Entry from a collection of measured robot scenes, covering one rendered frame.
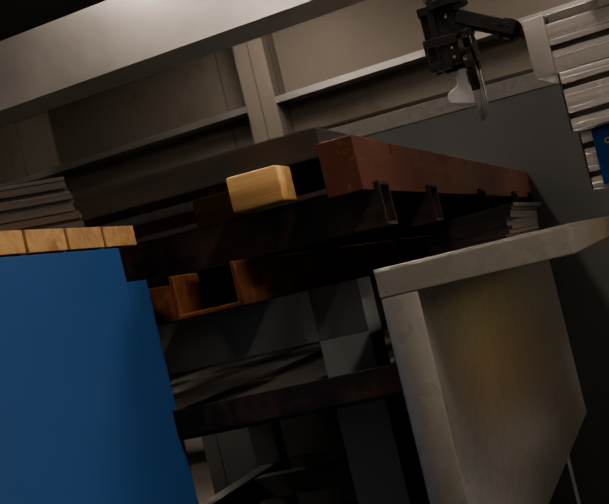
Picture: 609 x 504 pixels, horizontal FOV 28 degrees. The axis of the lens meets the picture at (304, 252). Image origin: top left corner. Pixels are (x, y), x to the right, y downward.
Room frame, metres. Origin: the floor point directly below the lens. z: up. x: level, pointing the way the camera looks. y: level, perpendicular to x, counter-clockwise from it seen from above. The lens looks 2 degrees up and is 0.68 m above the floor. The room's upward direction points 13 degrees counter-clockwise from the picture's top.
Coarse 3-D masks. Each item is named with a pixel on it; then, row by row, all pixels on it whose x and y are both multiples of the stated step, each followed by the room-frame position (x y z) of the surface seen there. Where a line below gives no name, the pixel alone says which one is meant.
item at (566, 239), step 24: (504, 240) 1.19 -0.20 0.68; (528, 240) 1.19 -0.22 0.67; (552, 240) 1.18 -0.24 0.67; (576, 240) 1.24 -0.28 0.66; (408, 264) 1.22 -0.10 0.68; (432, 264) 1.21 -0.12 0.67; (456, 264) 1.21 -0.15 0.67; (480, 264) 1.20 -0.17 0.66; (504, 264) 1.19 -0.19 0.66; (384, 288) 1.23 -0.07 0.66; (408, 288) 1.22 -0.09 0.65
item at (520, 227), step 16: (496, 208) 1.42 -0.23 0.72; (512, 208) 1.39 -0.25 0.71; (528, 208) 1.54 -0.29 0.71; (448, 224) 1.49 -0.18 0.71; (464, 224) 1.45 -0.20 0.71; (480, 224) 1.41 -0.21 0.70; (496, 224) 1.36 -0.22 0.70; (512, 224) 1.37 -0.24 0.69; (528, 224) 1.48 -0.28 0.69; (432, 240) 1.48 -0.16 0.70; (448, 240) 1.44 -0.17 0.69; (464, 240) 1.40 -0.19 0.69; (480, 240) 1.36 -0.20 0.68; (496, 240) 1.31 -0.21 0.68
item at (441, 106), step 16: (512, 80) 2.81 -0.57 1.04; (528, 80) 2.80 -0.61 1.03; (496, 96) 2.83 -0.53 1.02; (400, 112) 2.90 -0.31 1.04; (416, 112) 2.88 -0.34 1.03; (432, 112) 2.87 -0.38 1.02; (448, 112) 2.86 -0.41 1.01; (336, 128) 2.94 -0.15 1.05; (352, 128) 2.93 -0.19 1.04; (368, 128) 2.92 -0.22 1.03; (384, 128) 2.91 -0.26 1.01
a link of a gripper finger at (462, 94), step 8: (464, 72) 2.01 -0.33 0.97; (464, 80) 2.01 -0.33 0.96; (480, 80) 2.02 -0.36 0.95; (456, 88) 2.02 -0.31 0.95; (464, 88) 2.02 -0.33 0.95; (480, 88) 2.00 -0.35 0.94; (448, 96) 2.02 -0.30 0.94; (456, 96) 2.02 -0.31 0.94; (464, 96) 2.02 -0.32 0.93; (472, 96) 2.01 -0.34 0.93; (480, 96) 2.00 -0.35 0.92; (480, 104) 2.01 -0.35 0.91; (480, 112) 2.02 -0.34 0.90
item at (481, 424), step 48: (432, 288) 1.29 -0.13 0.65; (480, 288) 1.58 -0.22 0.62; (528, 288) 2.05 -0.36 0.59; (432, 336) 1.24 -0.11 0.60; (480, 336) 1.50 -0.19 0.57; (528, 336) 1.91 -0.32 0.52; (432, 384) 1.22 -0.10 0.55; (480, 384) 1.43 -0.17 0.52; (528, 384) 1.79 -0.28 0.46; (576, 384) 2.40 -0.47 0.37; (432, 432) 1.23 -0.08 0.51; (480, 432) 1.36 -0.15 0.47; (528, 432) 1.69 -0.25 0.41; (576, 432) 2.22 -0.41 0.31; (432, 480) 1.23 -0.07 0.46; (480, 480) 1.30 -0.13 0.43; (528, 480) 1.60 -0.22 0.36
